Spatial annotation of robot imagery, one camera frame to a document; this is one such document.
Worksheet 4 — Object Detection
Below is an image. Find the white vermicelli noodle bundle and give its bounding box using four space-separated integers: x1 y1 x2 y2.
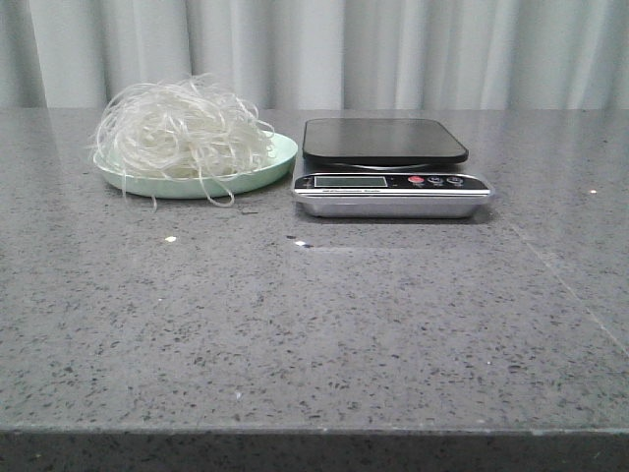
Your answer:
90 74 275 207

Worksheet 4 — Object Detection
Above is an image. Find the light green round plate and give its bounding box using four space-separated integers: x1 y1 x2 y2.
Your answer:
92 133 298 200

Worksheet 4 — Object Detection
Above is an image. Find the silver black kitchen scale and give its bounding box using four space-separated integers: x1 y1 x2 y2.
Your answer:
293 118 494 218

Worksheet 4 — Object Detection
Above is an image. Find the white pleated curtain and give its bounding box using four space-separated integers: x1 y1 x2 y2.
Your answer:
1 1 628 110

